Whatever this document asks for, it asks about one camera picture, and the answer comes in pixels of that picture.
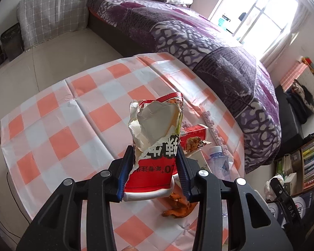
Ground pile of clothes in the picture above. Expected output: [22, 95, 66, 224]
[286, 80, 314, 123]

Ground torn red noodle cup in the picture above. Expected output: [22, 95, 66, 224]
[123, 92, 185, 202]

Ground hanging laundry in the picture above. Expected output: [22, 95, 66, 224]
[218, 14, 231, 28]

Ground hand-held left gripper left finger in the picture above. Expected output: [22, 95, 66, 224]
[16, 144, 136, 251]

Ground pink checked covered cabinet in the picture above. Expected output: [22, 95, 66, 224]
[280, 60, 314, 98]

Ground clear plastic bottle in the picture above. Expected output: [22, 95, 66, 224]
[208, 145, 231, 181]

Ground orange white checkered tablecloth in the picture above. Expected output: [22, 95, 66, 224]
[0, 52, 248, 251]

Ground white plastic bag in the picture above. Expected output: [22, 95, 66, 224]
[264, 174, 286, 202]

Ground wooden bookshelf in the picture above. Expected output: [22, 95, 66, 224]
[273, 131, 314, 196]

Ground blue white water carton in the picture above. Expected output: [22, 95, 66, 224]
[290, 191, 314, 219]
[267, 201, 284, 227]

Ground black box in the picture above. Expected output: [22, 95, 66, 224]
[0, 23, 24, 61]

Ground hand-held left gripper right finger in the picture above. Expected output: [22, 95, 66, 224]
[176, 146, 284, 251]

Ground stack of green books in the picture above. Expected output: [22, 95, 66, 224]
[276, 159, 286, 176]

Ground beige storage box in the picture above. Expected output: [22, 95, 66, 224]
[284, 173, 298, 195]

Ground dark bed base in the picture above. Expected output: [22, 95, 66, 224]
[88, 13, 157, 58]

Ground black cabinet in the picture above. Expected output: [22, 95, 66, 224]
[275, 85, 304, 160]

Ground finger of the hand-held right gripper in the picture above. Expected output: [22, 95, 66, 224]
[270, 178, 291, 201]

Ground orange peel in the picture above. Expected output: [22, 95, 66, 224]
[162, 191, 197, 219]

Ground red white snack box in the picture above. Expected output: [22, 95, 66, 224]
[179, 124, 212, 155]

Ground colourful toys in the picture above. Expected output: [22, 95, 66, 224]
[301, 56, 314, 75]

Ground black floor cable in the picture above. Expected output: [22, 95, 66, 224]
[5, 173, 34, 225]

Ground window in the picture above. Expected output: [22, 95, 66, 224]
[209, 0, 304, 66]

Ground purple patterned bedspread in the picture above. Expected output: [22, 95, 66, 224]
[86, 0, 282, 174]

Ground white curtain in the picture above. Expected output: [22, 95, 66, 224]
[259, 2, 312, 71]

